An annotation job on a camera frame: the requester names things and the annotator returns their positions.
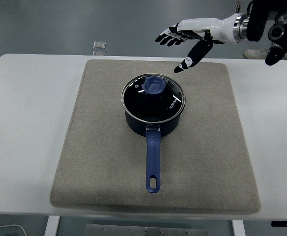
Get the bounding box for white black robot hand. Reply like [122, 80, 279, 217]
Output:
[155, 14, 236, 74]

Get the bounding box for glass pot lid blue knob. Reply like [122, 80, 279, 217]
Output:
[120, 73, 185, 123]

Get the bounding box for beige fabric mat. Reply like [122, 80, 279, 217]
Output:
[49, 59, 261, 214]

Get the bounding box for white table leg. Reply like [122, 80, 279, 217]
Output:
[231, 219, 245, 236]
[44, 215, 60, 236]

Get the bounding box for dark blue saucepan blue handle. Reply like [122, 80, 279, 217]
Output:
[121, 93, 185, 194]

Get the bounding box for white cable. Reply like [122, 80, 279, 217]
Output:
[0, 224, 28, 236]

